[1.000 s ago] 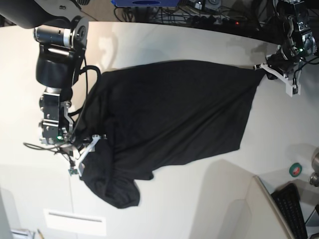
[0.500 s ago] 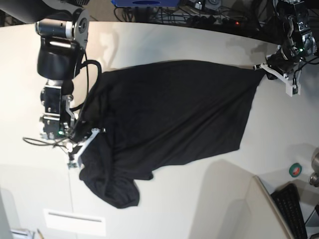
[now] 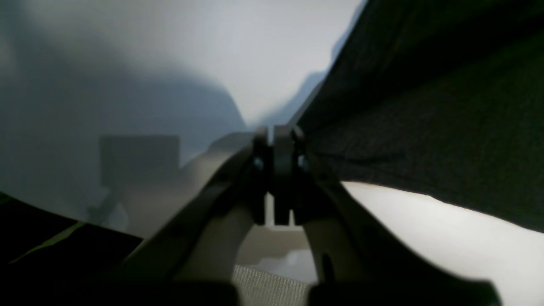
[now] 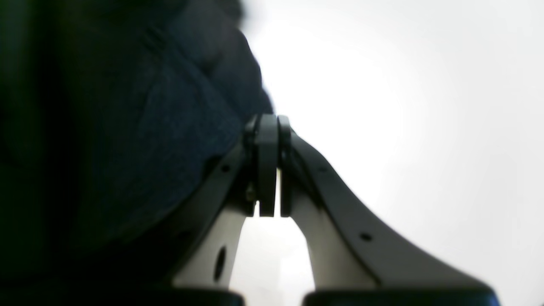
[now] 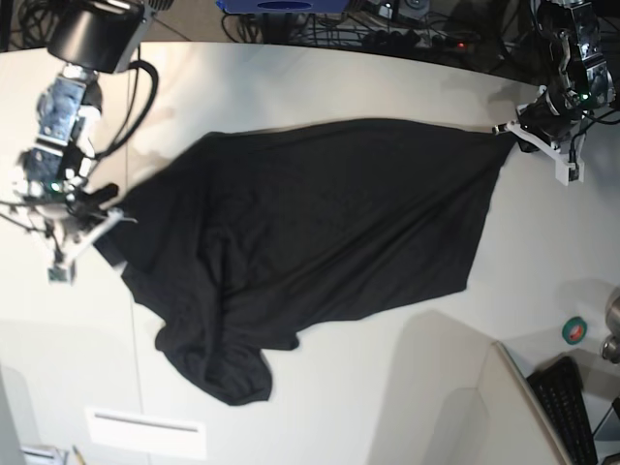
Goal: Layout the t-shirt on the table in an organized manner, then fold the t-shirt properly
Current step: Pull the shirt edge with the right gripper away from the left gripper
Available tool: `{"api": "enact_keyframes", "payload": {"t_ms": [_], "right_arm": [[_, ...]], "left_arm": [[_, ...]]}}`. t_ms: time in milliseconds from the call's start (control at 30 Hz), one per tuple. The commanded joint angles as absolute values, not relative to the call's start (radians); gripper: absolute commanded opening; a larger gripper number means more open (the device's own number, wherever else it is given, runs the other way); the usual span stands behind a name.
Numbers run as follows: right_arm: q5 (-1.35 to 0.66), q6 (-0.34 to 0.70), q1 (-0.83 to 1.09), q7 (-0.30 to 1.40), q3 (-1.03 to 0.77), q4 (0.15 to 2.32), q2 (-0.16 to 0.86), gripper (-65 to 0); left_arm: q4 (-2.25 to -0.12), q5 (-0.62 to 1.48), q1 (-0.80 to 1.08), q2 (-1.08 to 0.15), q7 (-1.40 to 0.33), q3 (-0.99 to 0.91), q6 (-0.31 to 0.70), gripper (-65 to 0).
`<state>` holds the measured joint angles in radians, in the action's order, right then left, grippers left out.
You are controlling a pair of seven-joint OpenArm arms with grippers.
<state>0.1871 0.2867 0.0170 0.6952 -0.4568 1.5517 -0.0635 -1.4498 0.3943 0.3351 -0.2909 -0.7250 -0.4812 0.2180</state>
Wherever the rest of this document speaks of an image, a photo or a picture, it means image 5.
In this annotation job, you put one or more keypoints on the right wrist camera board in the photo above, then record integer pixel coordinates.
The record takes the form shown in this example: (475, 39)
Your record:
(61, 274)

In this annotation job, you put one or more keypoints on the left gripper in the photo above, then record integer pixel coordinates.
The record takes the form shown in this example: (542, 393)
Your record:
(549, 122)

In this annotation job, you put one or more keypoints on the green tape roll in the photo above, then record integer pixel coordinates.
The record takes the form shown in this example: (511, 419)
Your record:
(574, 330)

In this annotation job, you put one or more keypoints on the blue box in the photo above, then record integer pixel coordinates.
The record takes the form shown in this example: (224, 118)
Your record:
(282, 6)

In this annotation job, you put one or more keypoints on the black keyboard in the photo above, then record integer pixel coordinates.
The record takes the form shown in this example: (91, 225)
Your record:
(558, 389)

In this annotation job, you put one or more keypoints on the black t-shirt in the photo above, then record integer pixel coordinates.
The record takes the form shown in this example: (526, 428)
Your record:
(244, 240)

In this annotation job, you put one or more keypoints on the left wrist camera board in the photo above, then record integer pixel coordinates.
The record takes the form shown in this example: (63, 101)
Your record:
(566, 172)

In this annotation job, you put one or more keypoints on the beige divider panel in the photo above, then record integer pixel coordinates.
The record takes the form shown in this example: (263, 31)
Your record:
(516, 430)

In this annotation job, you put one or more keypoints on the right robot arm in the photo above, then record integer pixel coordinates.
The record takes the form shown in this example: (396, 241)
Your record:
(92, 38)

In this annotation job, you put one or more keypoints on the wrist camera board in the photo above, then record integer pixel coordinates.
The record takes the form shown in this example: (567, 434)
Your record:
(566, 172)
(61, 274)

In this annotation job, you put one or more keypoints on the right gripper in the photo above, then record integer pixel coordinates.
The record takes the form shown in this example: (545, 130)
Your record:
(76, 220)

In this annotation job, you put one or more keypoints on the metal cylinder stand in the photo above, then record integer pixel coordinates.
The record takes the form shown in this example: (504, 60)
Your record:
(610, 346)

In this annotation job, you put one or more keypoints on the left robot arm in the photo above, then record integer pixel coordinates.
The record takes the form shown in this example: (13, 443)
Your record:
(578, 80)

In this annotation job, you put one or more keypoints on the pencil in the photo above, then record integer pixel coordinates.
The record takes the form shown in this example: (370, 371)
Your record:
(79, 458)

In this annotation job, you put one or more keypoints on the black power strip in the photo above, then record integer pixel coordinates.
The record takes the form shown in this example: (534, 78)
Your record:
(430, 38)

